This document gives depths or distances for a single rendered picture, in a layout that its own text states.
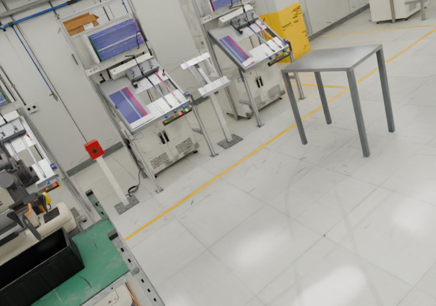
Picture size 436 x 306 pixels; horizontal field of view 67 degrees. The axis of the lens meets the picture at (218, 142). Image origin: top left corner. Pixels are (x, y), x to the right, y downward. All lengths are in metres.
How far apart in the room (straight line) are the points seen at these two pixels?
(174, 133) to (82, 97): 1.82
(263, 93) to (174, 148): 1.40
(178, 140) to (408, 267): 2.64
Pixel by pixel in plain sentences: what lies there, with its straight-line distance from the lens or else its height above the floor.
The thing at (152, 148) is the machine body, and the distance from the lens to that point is 3.78.
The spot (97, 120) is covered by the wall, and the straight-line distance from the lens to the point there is 5.27.
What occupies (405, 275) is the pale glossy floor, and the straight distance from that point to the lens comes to 2.15.
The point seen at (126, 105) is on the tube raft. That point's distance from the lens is 3.53.
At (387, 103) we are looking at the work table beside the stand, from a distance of 3.19.
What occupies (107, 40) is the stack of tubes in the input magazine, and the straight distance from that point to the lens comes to 3.72.
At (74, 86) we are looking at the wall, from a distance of 5.18.
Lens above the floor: 1.66
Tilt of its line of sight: 24 degrees down
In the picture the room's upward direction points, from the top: 22 degrees counter-clockwise
